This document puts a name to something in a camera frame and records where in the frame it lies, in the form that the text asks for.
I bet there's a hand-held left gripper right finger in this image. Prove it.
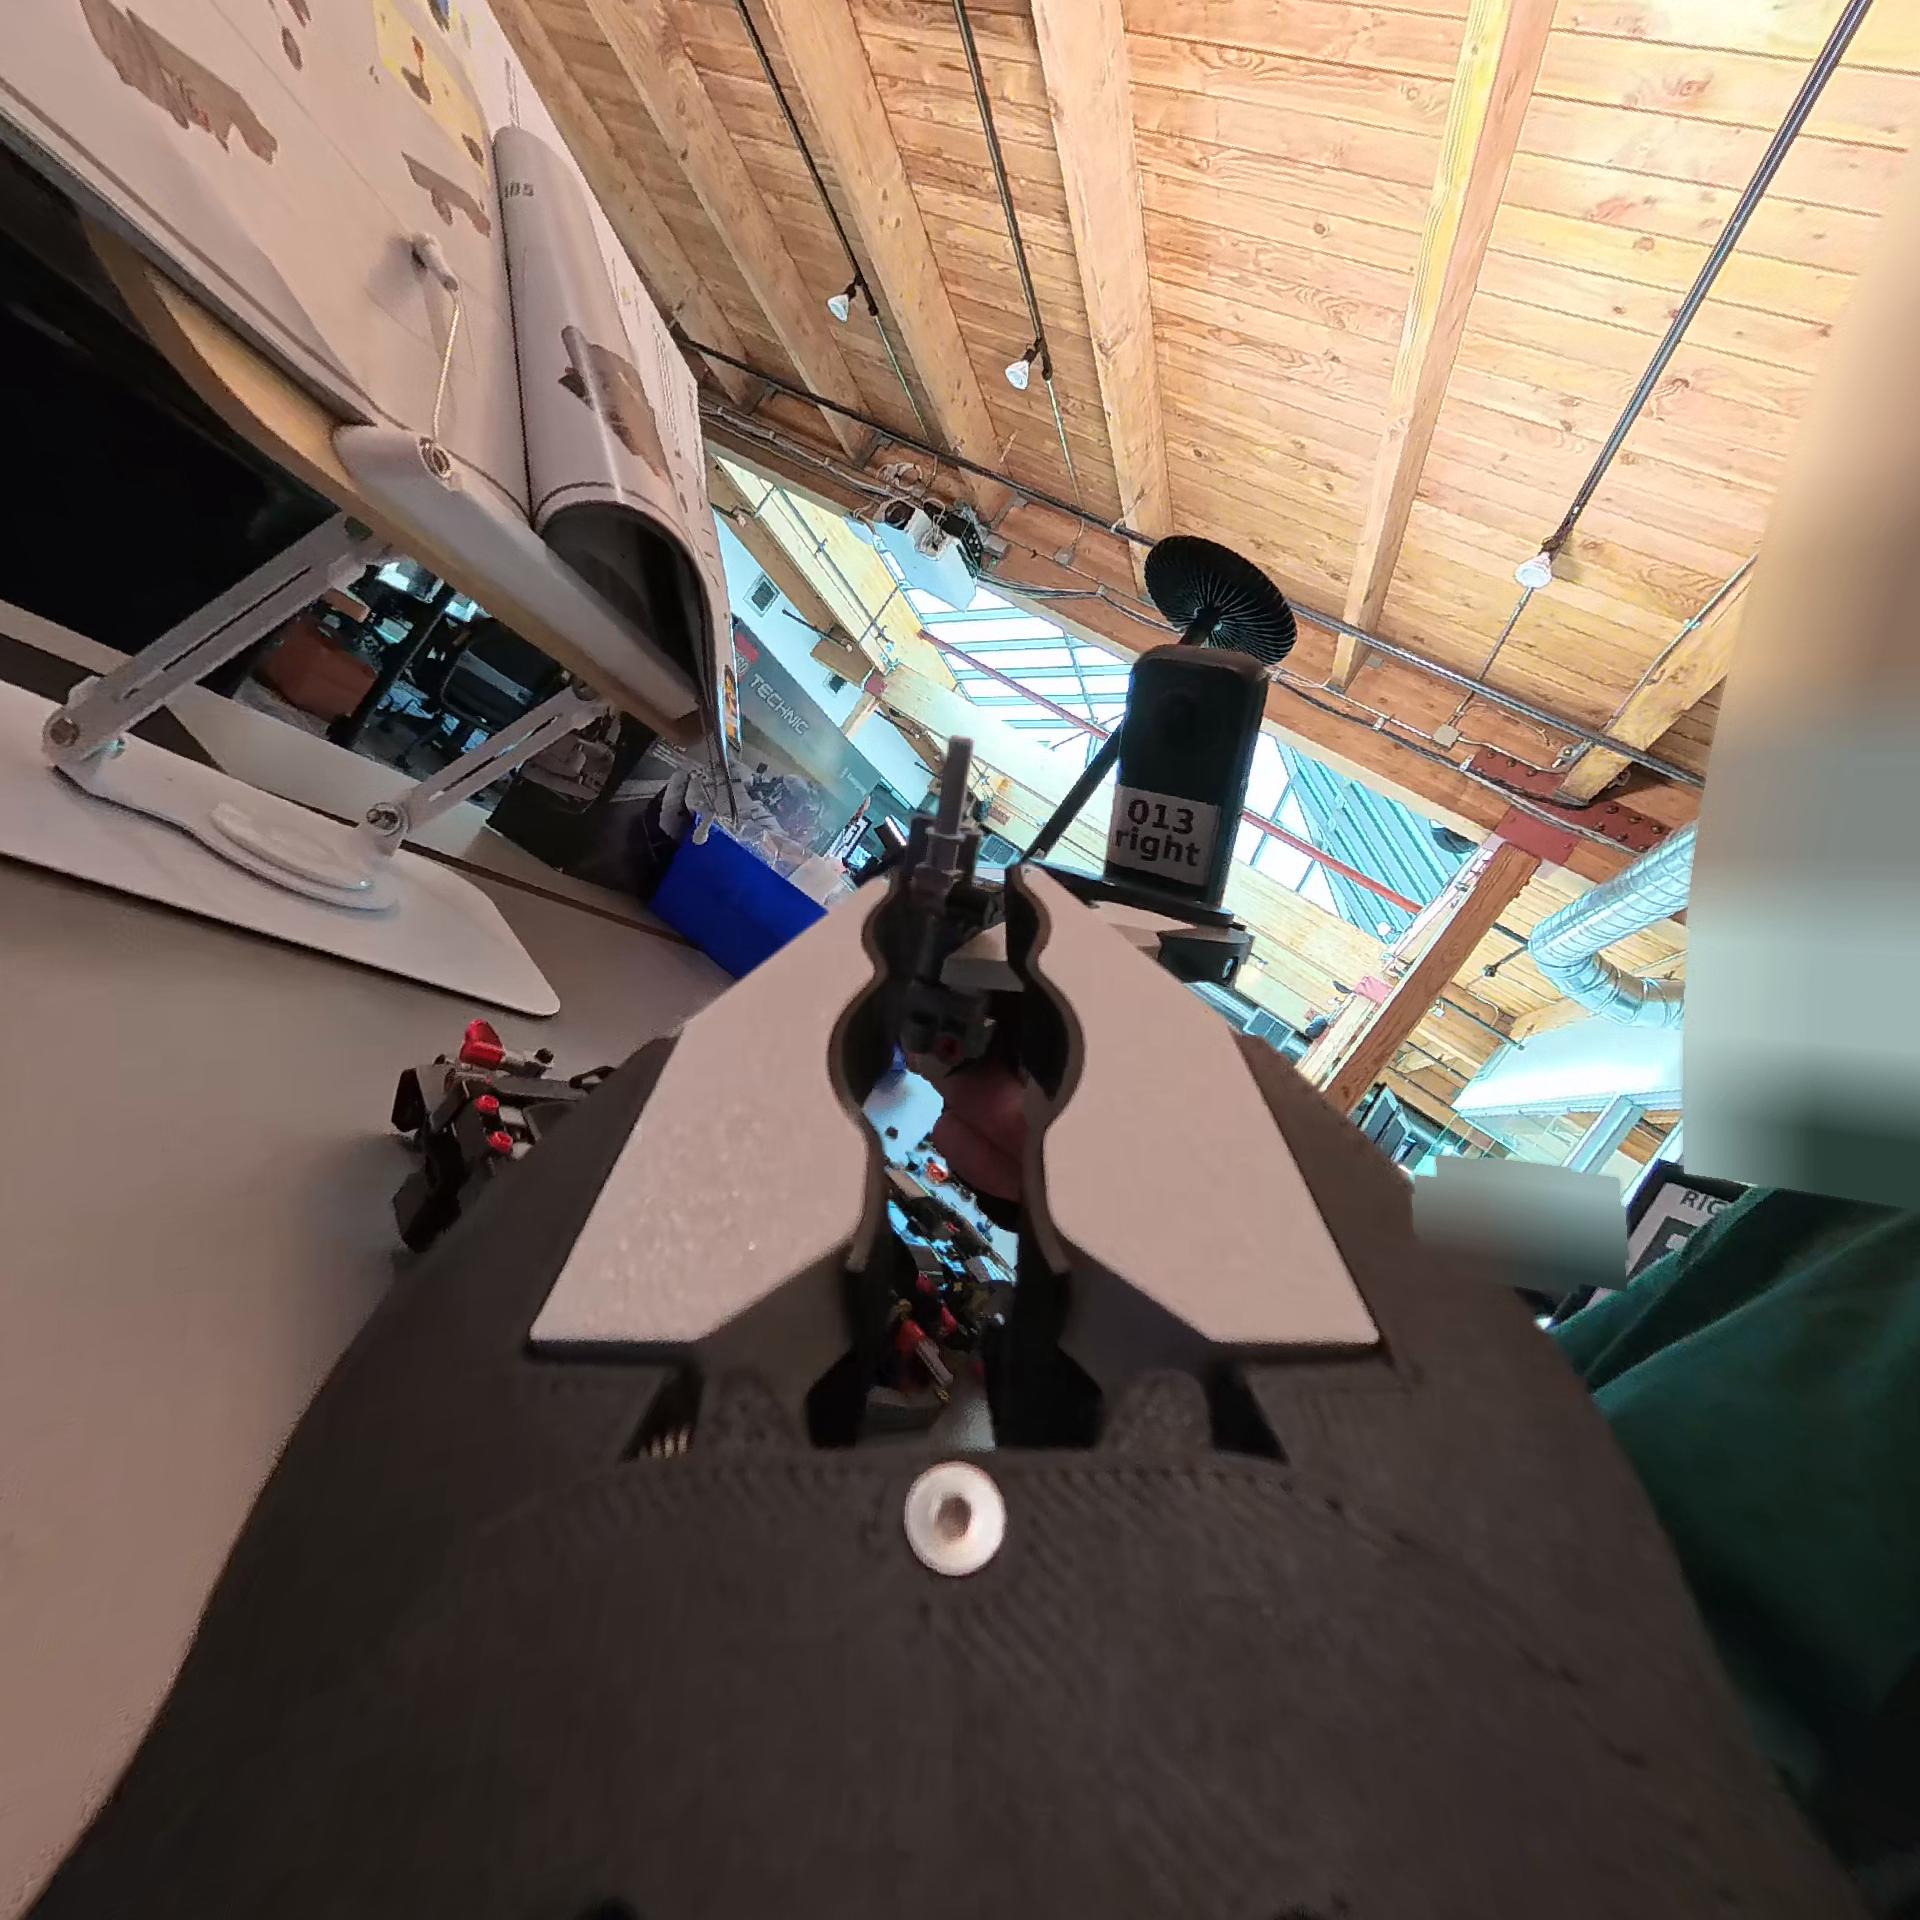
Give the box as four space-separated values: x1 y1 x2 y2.
1000 863 1384 1422

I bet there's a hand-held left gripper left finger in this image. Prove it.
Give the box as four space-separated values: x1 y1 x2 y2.
527 873 910 1422

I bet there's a small grey lego subassembly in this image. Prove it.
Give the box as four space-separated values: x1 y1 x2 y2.
892 737 1009 1074

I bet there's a large grey lego vehicle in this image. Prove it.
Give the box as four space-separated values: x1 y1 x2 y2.
393 1020 619 1254

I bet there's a dark printed lego box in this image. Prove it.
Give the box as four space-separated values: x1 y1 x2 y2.
718 661 849 798

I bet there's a lego instruction booklet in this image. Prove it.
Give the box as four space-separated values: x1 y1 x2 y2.
0 0 736 781

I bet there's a person's right hand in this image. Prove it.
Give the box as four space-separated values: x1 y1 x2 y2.
937 1067 1030 1213

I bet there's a black pole with ribbed disc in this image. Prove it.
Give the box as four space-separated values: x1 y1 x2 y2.
1035 535 1299 873

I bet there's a pile of clear plastic bags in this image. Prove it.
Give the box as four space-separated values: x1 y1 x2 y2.
718 766 860 906

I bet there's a blue plastic bin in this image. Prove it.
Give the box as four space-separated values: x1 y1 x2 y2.
648 817 842 980

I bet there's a white ceiling projector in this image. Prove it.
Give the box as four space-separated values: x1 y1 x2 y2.
878 502 988 597

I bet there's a black framed sign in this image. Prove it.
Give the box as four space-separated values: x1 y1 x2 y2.
1628 1177 1729 1278

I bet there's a person's green shirt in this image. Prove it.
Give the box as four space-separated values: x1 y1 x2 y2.
1552 1185 1920 1920

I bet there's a white book stand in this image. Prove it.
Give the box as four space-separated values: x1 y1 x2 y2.
0 218 722 1020

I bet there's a silver ventilation duct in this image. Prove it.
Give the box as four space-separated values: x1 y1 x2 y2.
1530 826 1700 1034

